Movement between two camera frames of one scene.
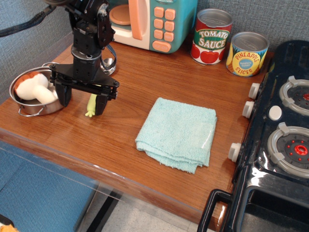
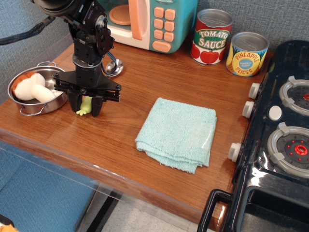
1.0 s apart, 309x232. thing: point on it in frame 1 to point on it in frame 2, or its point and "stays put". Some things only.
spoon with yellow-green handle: [105, 66] to [86, 102]
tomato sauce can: [213, 27] stays put
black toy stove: [271, 194] stays put
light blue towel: [178, 134] stays put
